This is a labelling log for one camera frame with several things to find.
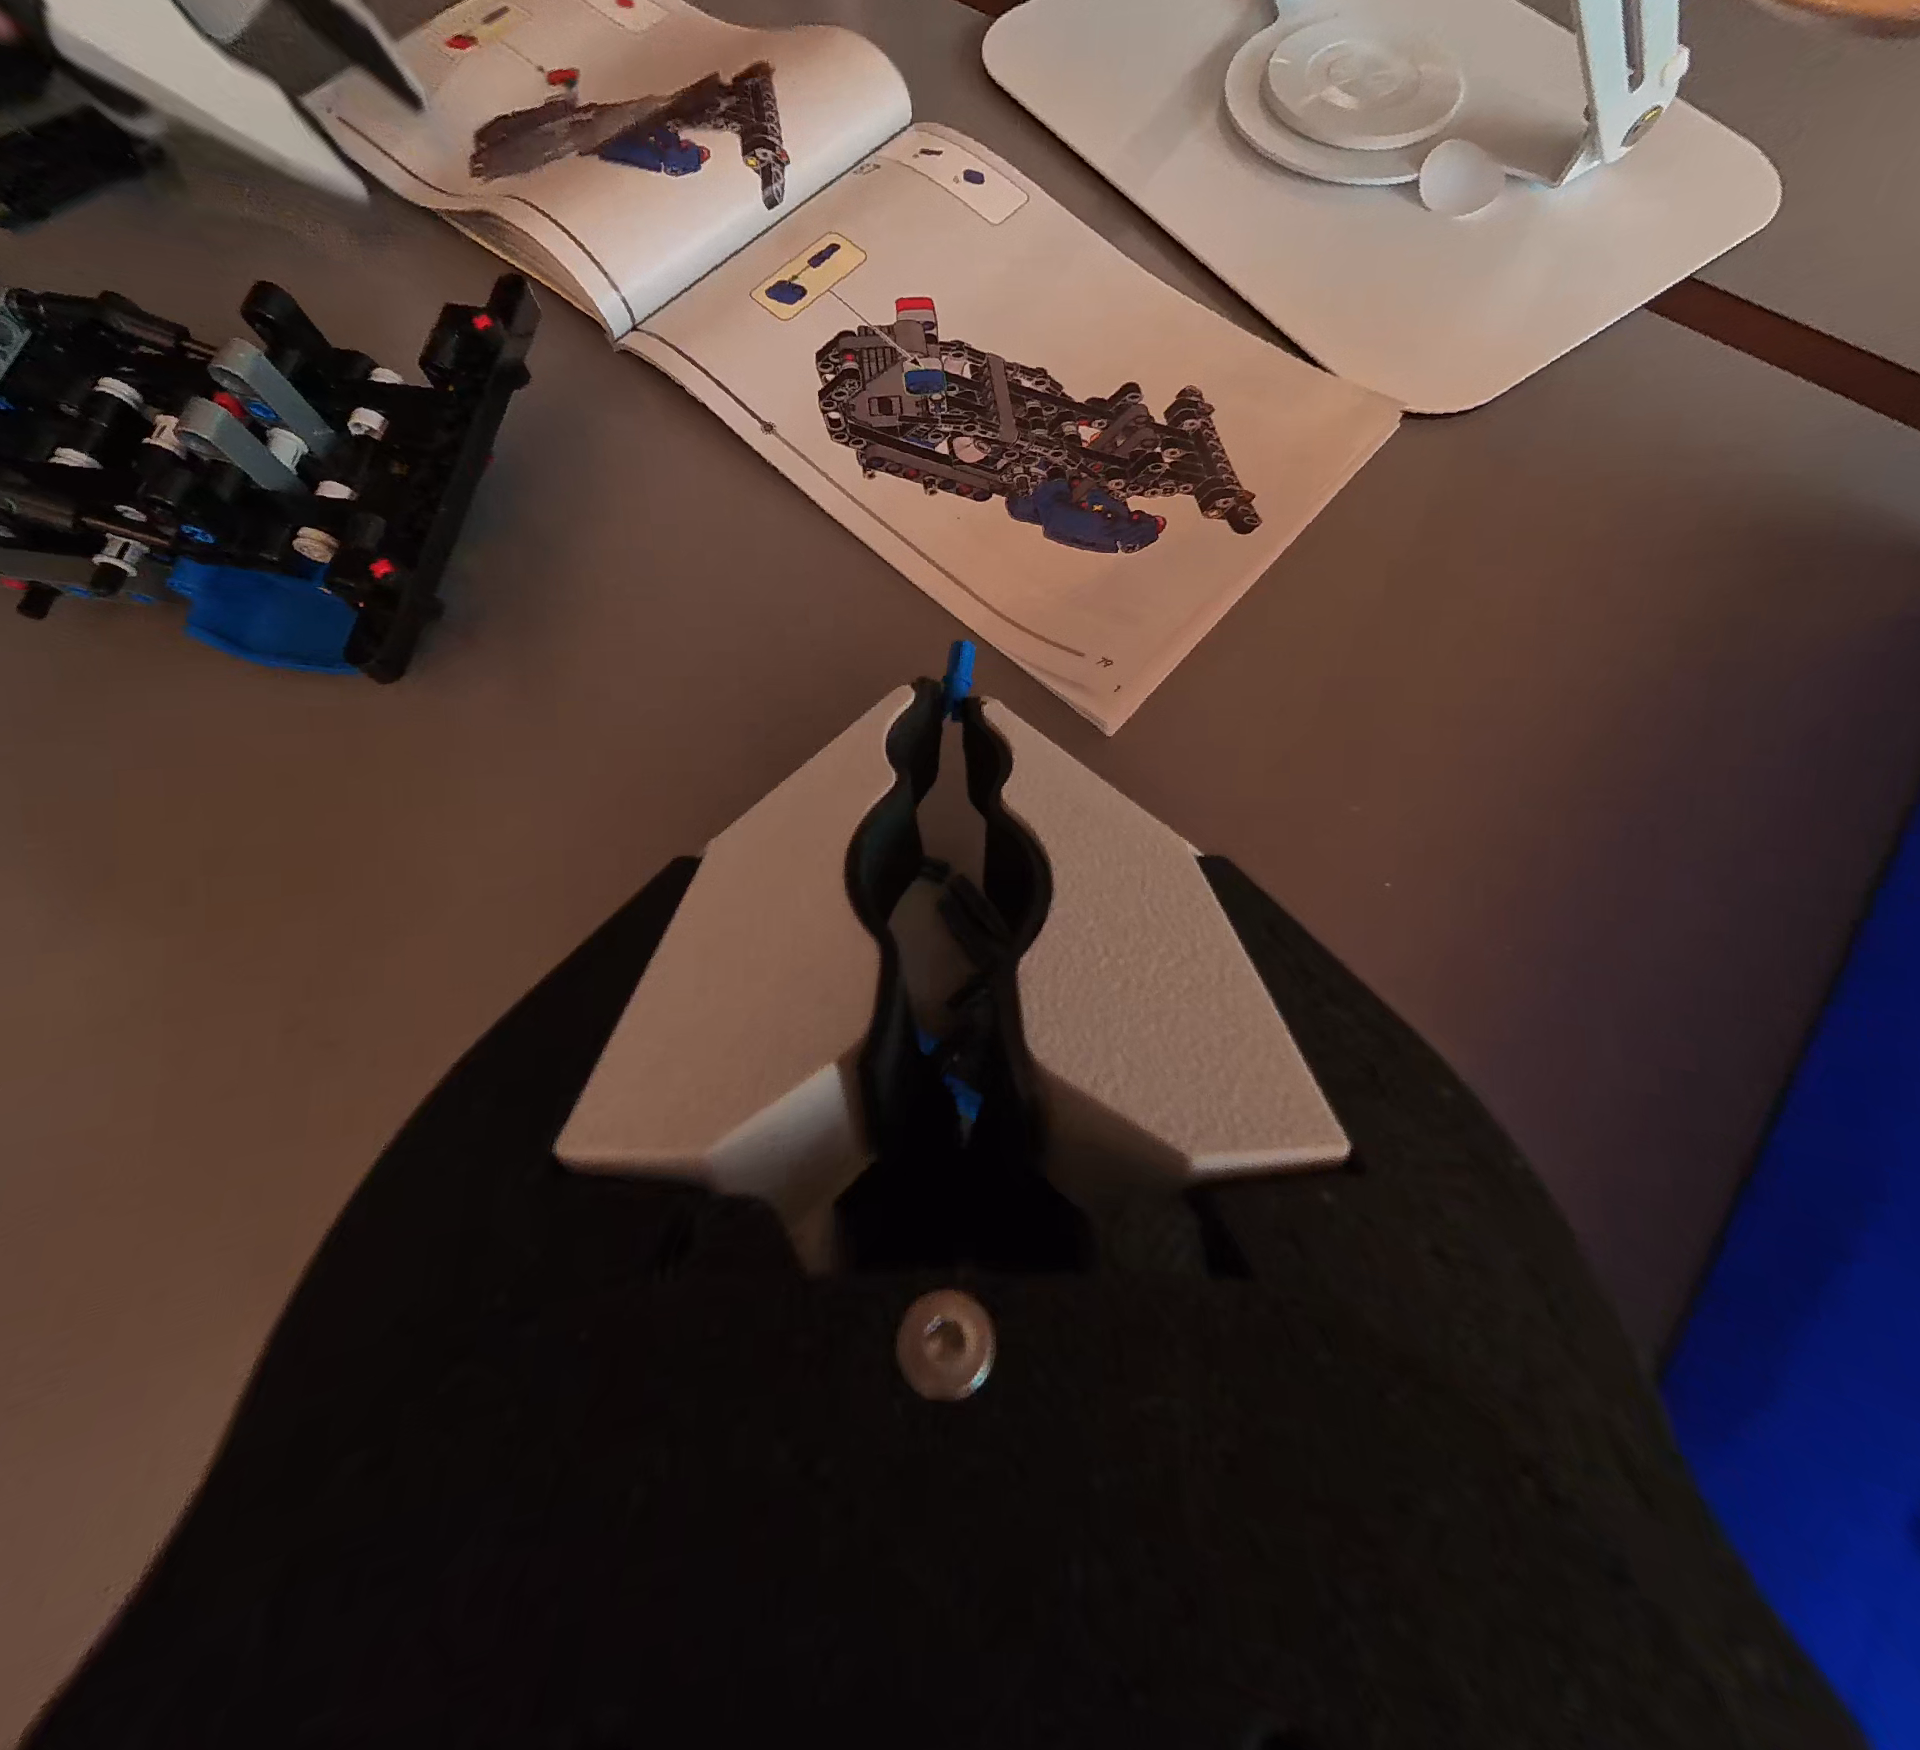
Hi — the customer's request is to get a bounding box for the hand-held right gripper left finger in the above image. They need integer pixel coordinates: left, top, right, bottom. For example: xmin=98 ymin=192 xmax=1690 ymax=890
xmin=553 ymin=680 xmax=959 ymax=1273

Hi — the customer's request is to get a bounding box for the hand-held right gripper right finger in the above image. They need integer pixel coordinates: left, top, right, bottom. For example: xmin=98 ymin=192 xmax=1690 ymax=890
xmin=959 ymin=691 xmax=1356 ymax=1269

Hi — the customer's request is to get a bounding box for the black and blue lego vehicle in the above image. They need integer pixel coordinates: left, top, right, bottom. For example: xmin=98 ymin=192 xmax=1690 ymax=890
xmin=0 ymin=273 xmax=542 ymax=687

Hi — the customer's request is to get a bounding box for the lego instruction booklet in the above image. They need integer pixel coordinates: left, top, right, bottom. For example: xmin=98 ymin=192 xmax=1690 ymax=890
xmin=306 ymin=0 xmax=1404 ymax=741

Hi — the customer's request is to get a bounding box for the blue plastic bin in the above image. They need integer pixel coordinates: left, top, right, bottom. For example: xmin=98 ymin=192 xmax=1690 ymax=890
xmin=1657 ymin=804 xmax=1920 ymax=1750

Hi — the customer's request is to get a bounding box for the white metal stand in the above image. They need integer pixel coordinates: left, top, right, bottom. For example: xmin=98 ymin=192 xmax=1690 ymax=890
xmin=983 ymin=0 xmax=1787 ymax=418

